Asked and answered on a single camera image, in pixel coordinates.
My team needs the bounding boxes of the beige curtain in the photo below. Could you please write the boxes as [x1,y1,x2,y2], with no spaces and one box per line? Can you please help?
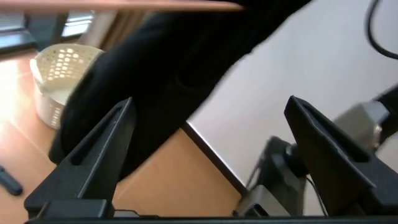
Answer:
[77,11,153,52]

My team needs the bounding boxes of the black garment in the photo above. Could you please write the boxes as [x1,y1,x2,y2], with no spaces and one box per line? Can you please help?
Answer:
[48,0,313,181]

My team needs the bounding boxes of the black clothes rack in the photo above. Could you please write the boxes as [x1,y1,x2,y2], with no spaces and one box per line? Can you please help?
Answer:
[0,164,24,197]

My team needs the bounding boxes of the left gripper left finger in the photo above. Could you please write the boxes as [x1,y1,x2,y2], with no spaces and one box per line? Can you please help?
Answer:
[24,96,137,218]

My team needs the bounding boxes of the white laundry basket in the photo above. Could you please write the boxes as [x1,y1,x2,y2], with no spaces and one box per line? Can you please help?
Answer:
[29,42,106,130]

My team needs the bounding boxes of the black cable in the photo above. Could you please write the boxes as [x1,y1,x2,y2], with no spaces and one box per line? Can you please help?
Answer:
[366,0,398,60]

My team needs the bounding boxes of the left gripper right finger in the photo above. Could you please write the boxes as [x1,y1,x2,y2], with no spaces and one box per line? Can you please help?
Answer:
[283,95,398,218]

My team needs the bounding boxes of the pink clothes hanger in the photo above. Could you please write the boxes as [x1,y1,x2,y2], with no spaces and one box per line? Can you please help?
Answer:
[0,0,245,13]

